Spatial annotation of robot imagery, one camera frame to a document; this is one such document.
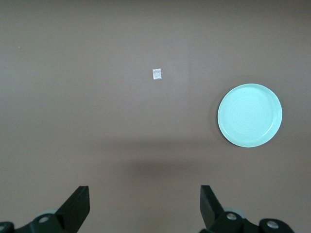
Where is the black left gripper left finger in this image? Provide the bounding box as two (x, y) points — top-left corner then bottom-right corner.
(14, 186), (91, 233)

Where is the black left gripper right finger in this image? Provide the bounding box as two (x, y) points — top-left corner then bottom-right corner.
(200, 185), (294, 233)

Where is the light green round plate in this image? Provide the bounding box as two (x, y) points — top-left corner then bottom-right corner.
(217, 83), (283, 148)

